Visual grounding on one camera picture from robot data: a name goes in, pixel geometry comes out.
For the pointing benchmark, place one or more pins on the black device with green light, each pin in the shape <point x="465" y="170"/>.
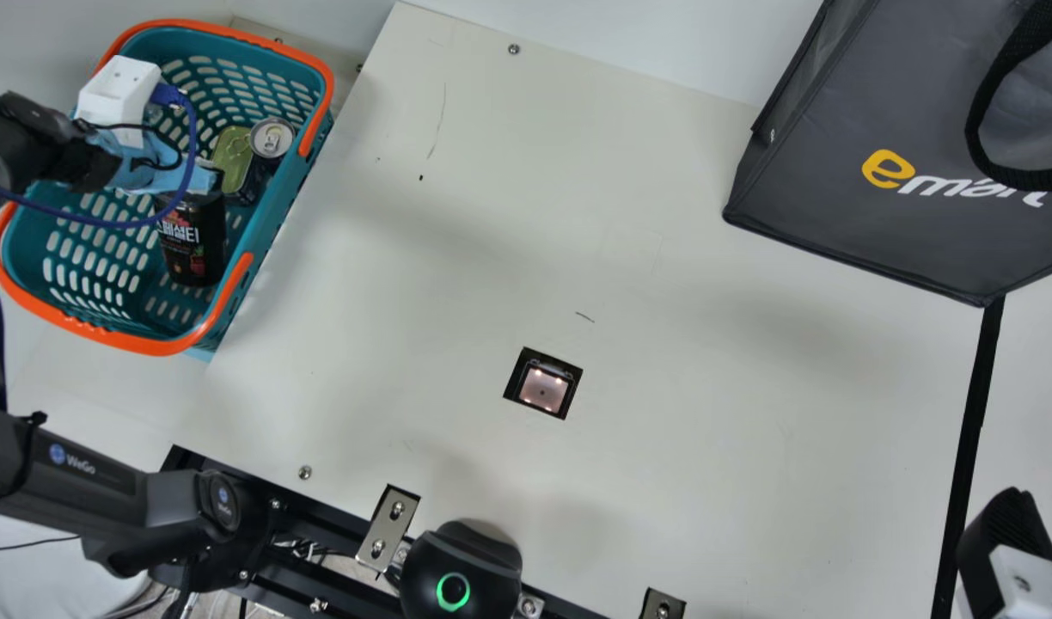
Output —
<point x="457" y="567"/>

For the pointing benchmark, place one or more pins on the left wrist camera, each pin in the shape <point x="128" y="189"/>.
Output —
<point x="118" y="90"/>

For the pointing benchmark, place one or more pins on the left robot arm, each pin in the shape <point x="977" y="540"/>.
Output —
<point x="27" y="142"/>

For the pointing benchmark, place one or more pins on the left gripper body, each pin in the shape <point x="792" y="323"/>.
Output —
<point x="139" y="163"/>

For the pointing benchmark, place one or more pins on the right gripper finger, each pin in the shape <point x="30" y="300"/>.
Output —
<point x="1007" y="550"/>

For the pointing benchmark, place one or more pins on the black strip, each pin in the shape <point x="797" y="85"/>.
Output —
<point x="969" y="430"/>

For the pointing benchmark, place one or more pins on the can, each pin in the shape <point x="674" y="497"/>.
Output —
<point x="272" y="137"/>

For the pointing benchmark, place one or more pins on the rectangular tin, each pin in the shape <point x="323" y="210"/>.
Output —
<point x="232" y="155"/>

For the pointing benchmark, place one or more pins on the teal shopping basket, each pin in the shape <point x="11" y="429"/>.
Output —
<point x="105" y="279"/>

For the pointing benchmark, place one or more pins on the small square scanner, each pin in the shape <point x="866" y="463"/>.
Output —
<point x="543" y="384"/>

